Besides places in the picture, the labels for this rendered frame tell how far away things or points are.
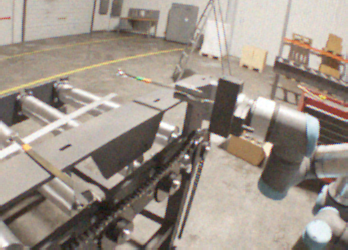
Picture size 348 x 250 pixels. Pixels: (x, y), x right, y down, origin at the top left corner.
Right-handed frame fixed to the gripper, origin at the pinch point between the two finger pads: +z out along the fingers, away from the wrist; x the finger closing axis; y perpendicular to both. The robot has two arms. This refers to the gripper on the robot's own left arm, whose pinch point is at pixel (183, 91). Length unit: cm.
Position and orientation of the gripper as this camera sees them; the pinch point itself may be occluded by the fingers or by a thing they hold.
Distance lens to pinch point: 60.8
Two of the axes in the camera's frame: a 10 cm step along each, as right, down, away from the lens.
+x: 1.5, -9.0, -4.1
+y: 4.6, -3.1, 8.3
